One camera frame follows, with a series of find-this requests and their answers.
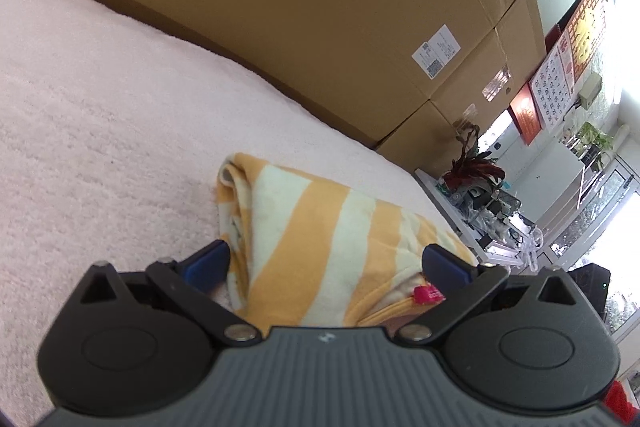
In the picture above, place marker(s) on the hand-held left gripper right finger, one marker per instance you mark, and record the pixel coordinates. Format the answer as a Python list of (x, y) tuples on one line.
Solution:
[(447, 267)]

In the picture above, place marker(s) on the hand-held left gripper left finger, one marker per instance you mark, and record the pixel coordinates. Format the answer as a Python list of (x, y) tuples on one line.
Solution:
[(205, 264)]

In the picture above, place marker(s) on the orange white striped shirt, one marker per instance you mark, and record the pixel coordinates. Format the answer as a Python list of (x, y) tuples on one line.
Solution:
[(310, 247)]

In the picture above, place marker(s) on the magenta tag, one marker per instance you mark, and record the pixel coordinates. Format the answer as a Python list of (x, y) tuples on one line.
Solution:
[(426, 294)]

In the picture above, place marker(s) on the white table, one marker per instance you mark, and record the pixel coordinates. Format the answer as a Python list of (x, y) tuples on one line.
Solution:
[(460, 222)]

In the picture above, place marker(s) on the glass door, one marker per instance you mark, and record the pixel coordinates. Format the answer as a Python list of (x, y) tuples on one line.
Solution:
[(600, 217)]

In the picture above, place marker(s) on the clear plastic hangers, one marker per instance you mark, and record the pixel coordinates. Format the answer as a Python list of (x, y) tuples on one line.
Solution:
[(530, 247)]

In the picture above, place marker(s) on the grey metal machine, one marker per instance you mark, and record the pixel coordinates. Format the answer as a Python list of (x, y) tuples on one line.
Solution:
[(480, 199)]

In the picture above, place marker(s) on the red leaf potted plant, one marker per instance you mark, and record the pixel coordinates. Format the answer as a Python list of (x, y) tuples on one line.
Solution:
[(472, 167)]

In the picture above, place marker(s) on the white cabinet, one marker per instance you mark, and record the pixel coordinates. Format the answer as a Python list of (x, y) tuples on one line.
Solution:
[(555, 177)]

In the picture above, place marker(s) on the person's red jacket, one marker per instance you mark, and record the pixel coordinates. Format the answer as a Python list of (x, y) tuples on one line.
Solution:
[(620, 402)]

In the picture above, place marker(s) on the green potted plants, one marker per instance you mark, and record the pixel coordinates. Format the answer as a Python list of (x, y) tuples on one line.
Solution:
[(592, 142)]

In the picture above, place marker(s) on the bright window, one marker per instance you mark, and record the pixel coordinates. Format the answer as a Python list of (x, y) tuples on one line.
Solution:
[(500, 132)]

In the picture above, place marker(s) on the red sign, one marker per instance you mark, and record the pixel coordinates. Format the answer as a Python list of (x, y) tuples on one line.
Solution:
[(525, 114)]

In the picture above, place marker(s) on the white shipping label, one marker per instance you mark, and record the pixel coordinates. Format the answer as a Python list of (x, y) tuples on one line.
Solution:
[(429, 59), (445, 42)]

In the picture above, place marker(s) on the large cardboard box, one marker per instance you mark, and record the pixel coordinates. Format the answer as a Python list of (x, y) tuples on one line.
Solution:
[(300, 7)]

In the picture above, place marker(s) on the beige wall box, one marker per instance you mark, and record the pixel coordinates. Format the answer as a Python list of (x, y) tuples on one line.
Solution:
[(591, 91)]

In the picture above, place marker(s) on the wall calendar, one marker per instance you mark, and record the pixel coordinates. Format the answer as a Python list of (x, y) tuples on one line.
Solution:
[(555, 82)]

